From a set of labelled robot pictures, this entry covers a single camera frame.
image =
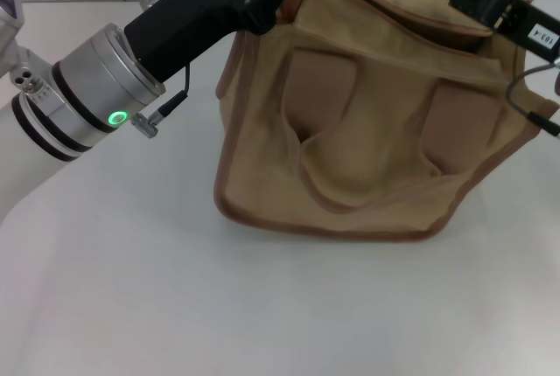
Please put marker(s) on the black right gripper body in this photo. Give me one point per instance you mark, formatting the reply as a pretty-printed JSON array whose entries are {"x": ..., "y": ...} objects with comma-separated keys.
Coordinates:
[{"x": 490, "y": 2}]

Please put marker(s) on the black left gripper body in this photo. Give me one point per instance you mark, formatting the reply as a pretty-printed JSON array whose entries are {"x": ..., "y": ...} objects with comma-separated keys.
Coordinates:
[{"x": 197, "y": 17}]

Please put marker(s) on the khaki canvas food bag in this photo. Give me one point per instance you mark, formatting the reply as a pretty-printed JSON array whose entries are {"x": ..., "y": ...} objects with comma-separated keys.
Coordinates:
[{"x": 372, "y": 153}]

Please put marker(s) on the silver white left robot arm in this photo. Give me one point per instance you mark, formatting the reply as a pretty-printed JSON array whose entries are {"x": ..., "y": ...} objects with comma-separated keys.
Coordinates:
[{"x": 87, "y": 83}]

